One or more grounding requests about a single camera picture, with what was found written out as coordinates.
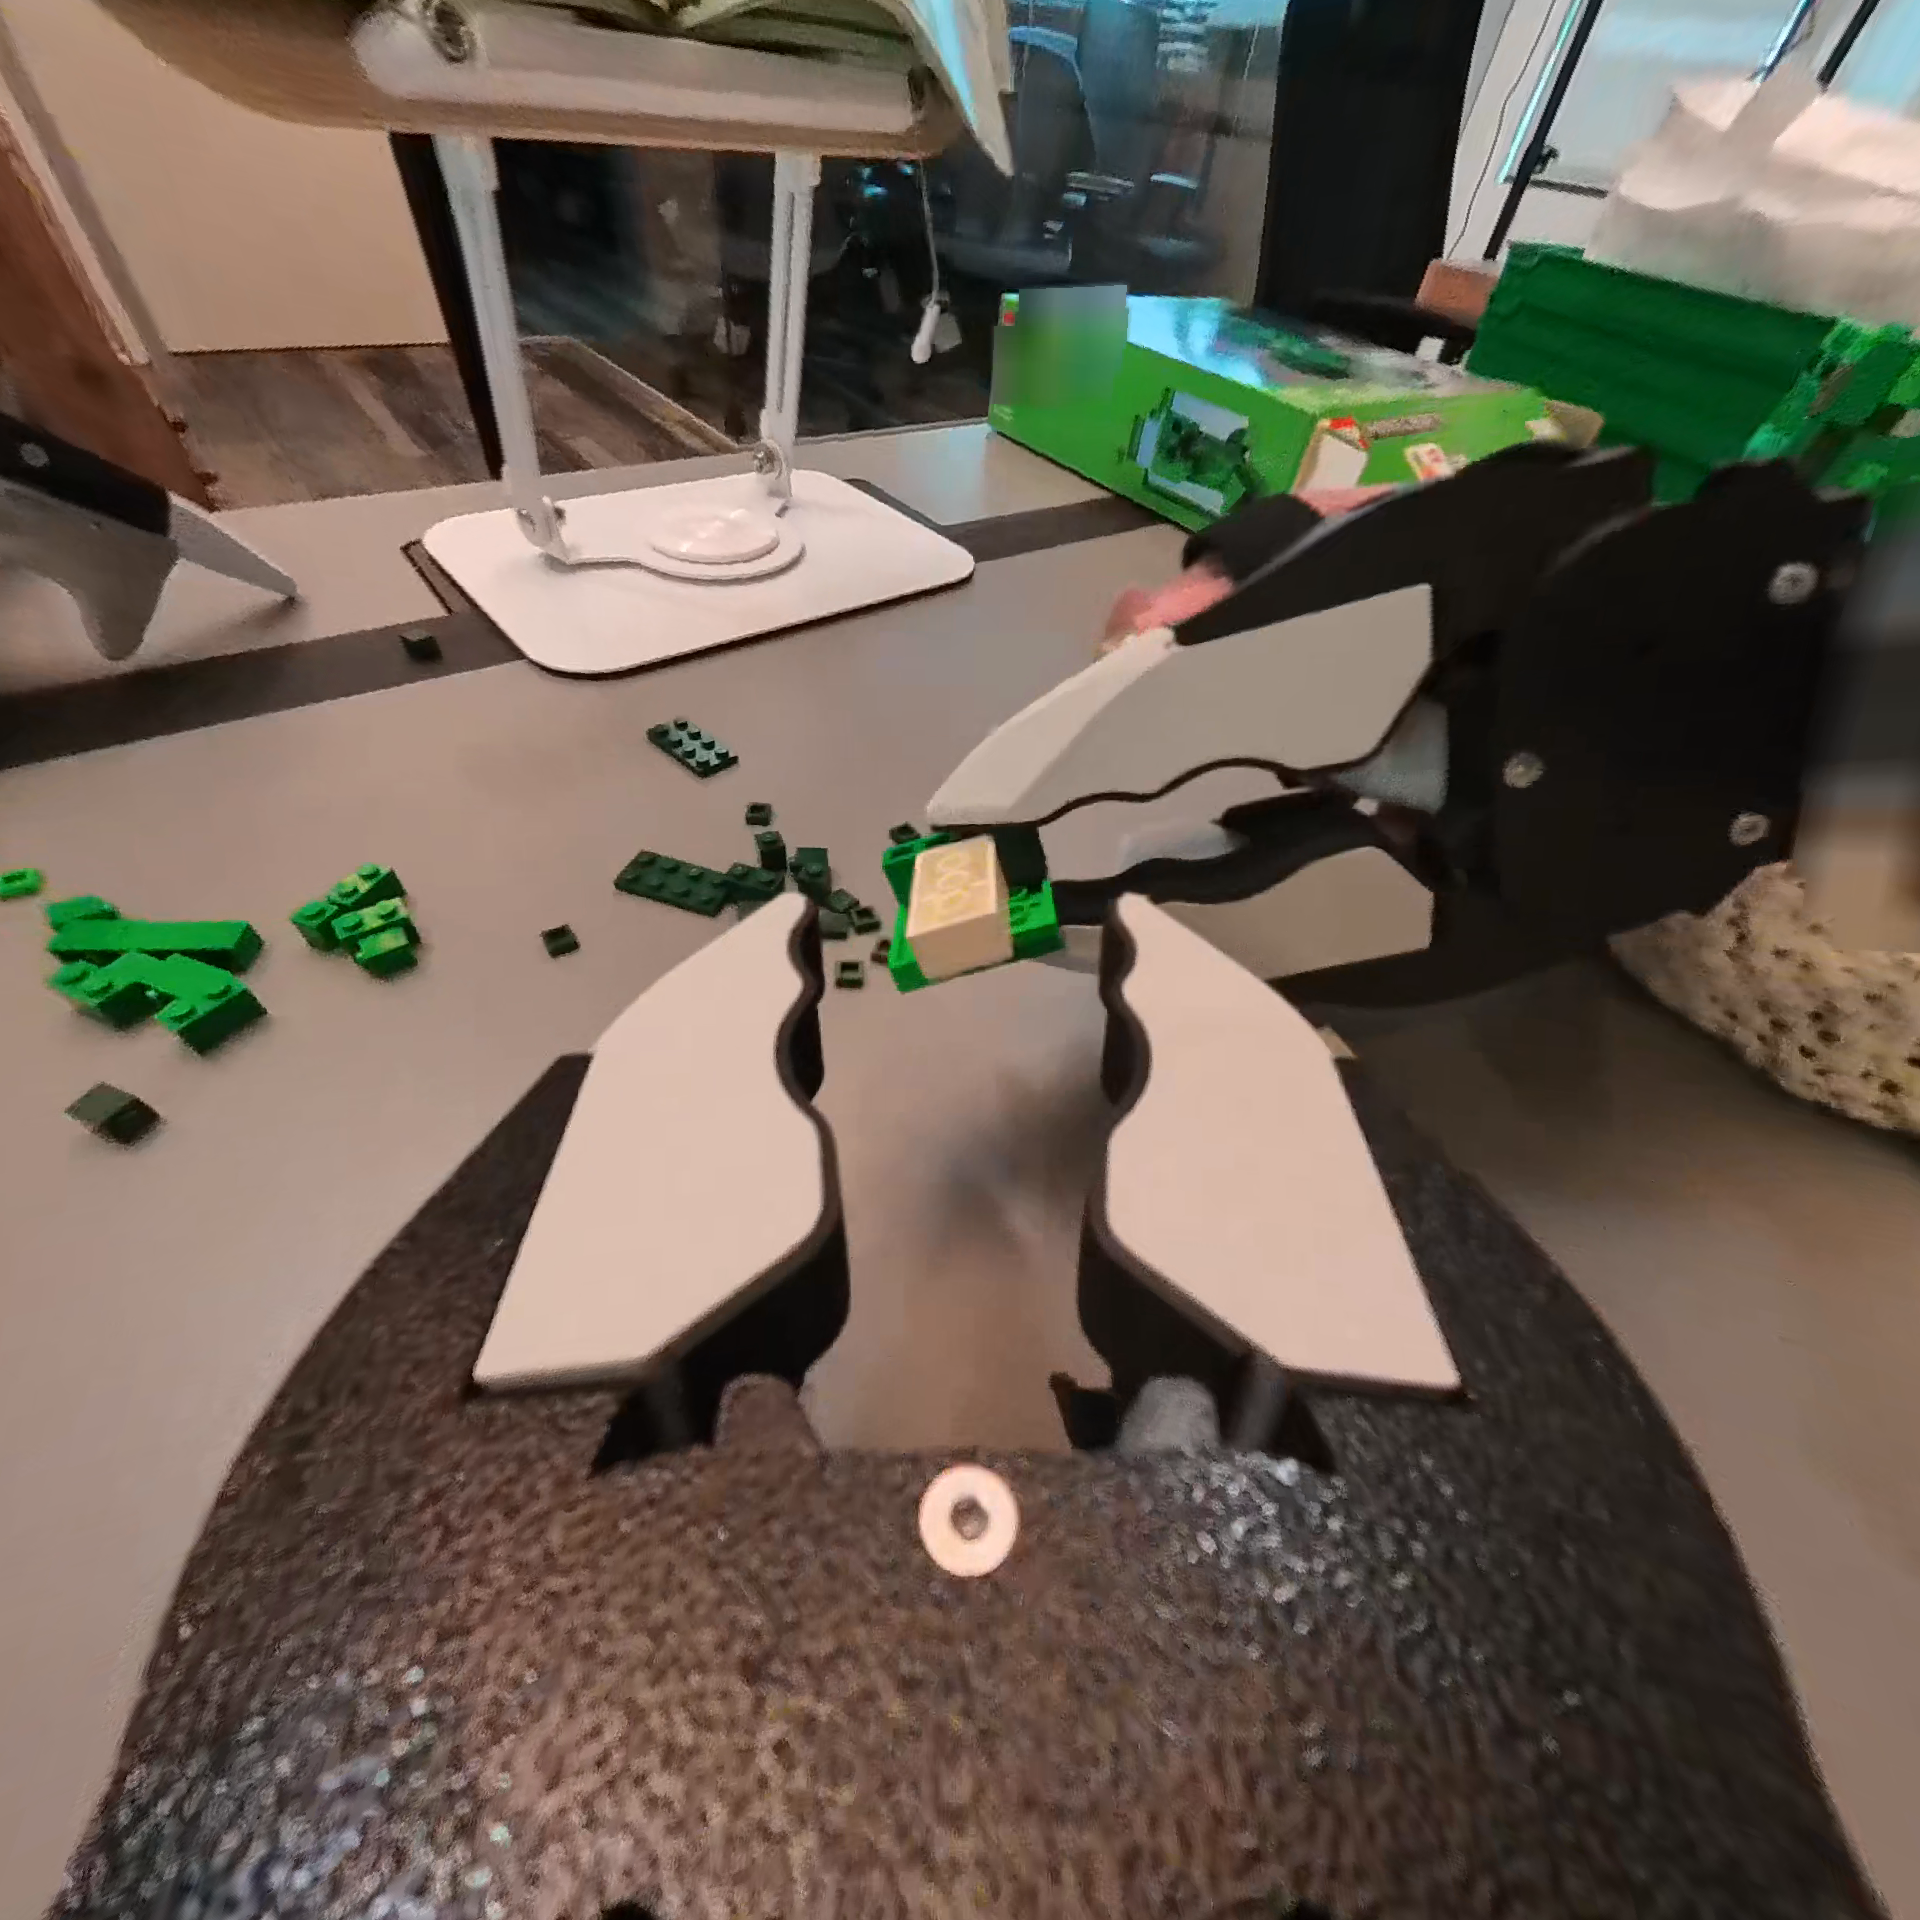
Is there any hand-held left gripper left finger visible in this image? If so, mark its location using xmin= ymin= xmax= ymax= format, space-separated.
xmin=472 ymin=892 xmax=847 ymax=1390

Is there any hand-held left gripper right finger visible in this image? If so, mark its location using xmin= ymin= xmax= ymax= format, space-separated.
xmin=1080 ymin=896 xmax=1466 ymax=1449

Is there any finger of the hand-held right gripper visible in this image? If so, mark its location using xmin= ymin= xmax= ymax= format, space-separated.
xmin=1050 ymin=803 xmax=1404 ymax=922
xmin=927 ymin=585 xmax=1449 ymax=829

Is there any green lego plate cream brick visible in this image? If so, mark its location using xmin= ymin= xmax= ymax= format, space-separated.
xmin=882 ymin=833 xmax=1067 ymax=994

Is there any dark green lego piece pile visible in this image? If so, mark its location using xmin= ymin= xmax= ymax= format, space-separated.
xmin=616 ymin=803 xmax=917 ymax=993

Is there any person's right forearm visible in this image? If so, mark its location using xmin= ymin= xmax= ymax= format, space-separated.
xmin=1611 ymin=861 xmax=1920 ymax=1134

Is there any green lego set box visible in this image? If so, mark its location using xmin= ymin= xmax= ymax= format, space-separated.
xmin=989 ymin=285 xmax=1607 ymax=531

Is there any large green creeper build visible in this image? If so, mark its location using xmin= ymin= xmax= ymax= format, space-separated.
xmin=1463 ymin=243 xmax=1877 ymax=466

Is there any bright green lego piece pile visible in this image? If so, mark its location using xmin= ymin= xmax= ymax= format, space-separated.
xmin=0 ymin=861 xmax=424 ymax=1052

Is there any lego instruction booklet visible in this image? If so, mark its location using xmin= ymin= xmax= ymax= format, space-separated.
xmin=527 ymin=0 xmax=1021 ymax=174

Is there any person's right hand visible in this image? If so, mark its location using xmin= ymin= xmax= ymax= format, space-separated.
xmin=1101 ymin=573 xmax=1235 ymax=657

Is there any white plastic bag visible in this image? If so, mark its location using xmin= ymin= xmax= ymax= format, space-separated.
xmin=1592 ymin=75 xmax=1920 ymax=324

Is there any white book stand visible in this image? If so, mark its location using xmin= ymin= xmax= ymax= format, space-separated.
xmin=90 ymin=0 xmax=976 ymax=676

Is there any black light stand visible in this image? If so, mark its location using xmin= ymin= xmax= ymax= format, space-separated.
xmin=1739 ymin=0 xmax=1893 ymax=121
xmin=1487 ymin=0 xmax=1607 ymax=265

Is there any black office chair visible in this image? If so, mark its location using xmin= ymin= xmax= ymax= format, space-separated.
xmin=1252 ymin=0 xmax=1489 ymax=362

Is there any black and white spare device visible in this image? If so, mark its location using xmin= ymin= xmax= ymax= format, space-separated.
xmin=0 ymin=411 xmax=303 ymax=662

